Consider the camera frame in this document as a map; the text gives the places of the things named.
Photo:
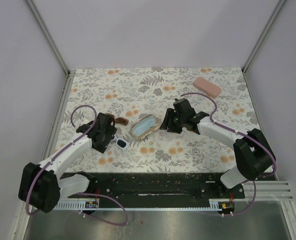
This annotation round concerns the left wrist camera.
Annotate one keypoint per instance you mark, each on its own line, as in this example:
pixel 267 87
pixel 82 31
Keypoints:
pixel 103 122

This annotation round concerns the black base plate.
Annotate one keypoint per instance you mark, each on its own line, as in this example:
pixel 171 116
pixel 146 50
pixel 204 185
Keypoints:
pixel 163 186

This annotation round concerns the white frame sunglasses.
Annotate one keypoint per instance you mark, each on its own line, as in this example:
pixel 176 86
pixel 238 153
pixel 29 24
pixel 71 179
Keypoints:
pixel 121 143

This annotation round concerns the white slotted cable duct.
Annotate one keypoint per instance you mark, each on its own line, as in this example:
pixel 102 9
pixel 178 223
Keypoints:
pixel 84 204

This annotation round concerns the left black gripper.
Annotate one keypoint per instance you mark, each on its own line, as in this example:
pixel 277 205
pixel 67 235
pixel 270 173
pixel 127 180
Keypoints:
pixel 110 133

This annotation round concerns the floral table mat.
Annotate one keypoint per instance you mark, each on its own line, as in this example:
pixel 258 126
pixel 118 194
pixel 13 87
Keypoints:
pixel 133 94

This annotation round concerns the pink glasses case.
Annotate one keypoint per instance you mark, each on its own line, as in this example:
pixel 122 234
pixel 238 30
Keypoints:
pixel 207 87

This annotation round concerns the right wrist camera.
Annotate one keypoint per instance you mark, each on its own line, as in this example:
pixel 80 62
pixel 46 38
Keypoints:
pixel 183 111

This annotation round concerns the flag print glasses case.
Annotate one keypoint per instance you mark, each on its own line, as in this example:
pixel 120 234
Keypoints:
pixel 147 132

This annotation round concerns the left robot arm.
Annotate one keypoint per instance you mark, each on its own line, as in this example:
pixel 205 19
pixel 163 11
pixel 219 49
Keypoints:
pixel 41 186

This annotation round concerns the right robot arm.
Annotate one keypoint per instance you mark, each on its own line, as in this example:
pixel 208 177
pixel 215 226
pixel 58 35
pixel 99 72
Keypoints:
pixel 252 154

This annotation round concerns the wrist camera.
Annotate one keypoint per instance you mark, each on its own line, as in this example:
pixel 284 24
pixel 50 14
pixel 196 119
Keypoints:
pixel 183 111
pixel 103 122

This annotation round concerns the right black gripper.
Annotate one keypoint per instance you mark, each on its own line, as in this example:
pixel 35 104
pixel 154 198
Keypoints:
pixel 167 122

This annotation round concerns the light blue cleaning cloth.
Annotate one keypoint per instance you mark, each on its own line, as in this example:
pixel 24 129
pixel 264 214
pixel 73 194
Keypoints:
pixel 144 125

